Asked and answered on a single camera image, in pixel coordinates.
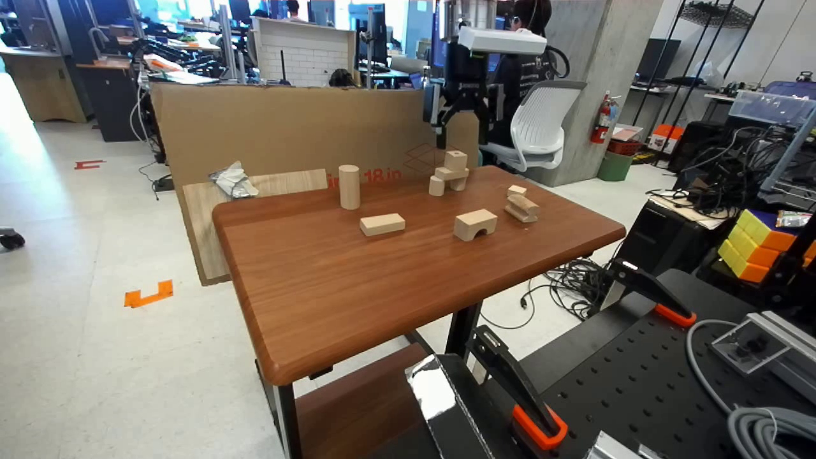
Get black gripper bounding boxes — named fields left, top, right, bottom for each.
left=439, top=40, right=506, bottom=162

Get small wooden cube block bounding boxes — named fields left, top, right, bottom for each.
left=443, top=148, right=472, bottom=175

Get wooden lintel block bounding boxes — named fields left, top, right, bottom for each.
left=434, top=165, right=472, bottom=187

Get wooden arch block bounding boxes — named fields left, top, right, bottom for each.
left=452, top=207, right=501, bottom=244

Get angled wooden block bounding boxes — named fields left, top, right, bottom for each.
left=506, top=192, right=540, bottom=217

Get flat rectangular wooden block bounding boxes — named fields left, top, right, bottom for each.
left=356, top=211, right=409, bottom=240

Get wooden cylinder block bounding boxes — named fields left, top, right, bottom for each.
left=336, top=162, right=362, bottom=211

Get rounded brown wooden panel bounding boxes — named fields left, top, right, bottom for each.
left=443, top=109, right=484, bottom=167

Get white shell office chair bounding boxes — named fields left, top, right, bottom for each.
left=479, top=81, right=590, bottom=175

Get wooden slab under half-cylinder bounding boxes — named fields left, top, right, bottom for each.
left=503, top=202, right=540, bottom=226

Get red fire extinguisher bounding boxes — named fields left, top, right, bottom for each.
left=590, top=90, right=623, bottom=148

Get green bin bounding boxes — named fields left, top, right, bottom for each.
left=597, top=151, right=636, bottom=184

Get large cardboard panel red print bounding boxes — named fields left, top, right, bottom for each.
left=150, top=81, right=443, bottom=192

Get white grid panel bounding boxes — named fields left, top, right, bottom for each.
left=252, top=16, right=359, bottom=90

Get leaning wooden board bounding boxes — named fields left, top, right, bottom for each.
left=175, top=165, right=331, bottom=287

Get black table leg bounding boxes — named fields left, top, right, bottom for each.
left=443, top=300, right=484, bottom=360
left=275, top=379, right=307, bottom=459

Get black metal shelf rack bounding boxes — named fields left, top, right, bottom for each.
left=632, top=0, right=767, bottom=130

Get crumpled silver paper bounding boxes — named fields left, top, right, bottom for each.
left=210, top=161, right=261, bottom=202

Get glossy black silver stand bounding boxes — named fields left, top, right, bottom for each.
left=402, top=355, right=498, bottom=459

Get wooden lower table shelf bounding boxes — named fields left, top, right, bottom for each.
left=290, top=338, right=436, bottom=459

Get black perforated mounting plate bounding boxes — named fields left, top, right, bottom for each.
left=373, top=266, right=816, bottom=459

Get black cabinet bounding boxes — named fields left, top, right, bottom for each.
left=73, top=58, right=142, bottom=146

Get grey metal socket box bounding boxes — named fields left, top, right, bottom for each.
left=708, top=309, right=816, bottom=403

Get wooden desk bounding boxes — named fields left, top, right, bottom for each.
left=0, top=46, right=86, bottom=124

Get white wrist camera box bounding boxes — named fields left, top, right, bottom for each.
left=457, top=22, right=552, bottom=58

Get black floor cables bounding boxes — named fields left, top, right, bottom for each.
left=479, top=258, right=615, bottom=334

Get black clamp orange handle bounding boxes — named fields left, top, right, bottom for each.
left=469, top=324, right=571, bottom=454
left=608, top=258, right=702, bottom=331

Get thin white cable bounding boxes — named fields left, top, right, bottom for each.
left=683, top=315, right=745, bottom=416

